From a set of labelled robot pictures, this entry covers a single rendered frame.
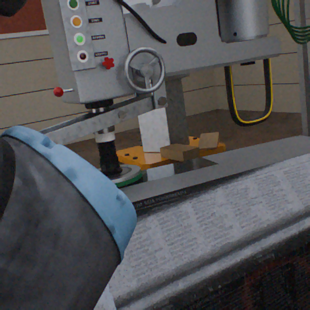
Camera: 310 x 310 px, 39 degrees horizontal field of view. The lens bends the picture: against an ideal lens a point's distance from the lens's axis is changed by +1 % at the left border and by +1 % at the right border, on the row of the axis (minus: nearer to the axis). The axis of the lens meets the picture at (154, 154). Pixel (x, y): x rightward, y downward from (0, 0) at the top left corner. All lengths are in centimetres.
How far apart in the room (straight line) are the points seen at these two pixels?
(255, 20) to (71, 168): 148
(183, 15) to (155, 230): 75
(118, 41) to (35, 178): 114
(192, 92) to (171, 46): 743
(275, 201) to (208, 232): 27
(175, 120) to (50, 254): 200
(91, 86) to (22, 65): 619
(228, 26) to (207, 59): 21
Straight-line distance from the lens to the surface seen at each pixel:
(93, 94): 141
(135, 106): 152
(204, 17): 163
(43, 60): 767
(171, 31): 155
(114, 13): 146
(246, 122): 184
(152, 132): 231
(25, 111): 757
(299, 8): 400
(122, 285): 121
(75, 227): 34
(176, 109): 231
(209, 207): 137
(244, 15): 176
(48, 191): 34
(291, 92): 779
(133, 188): 145
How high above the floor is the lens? 128
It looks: 13 degrees down
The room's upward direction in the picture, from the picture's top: 9 degrees counter-clockwise
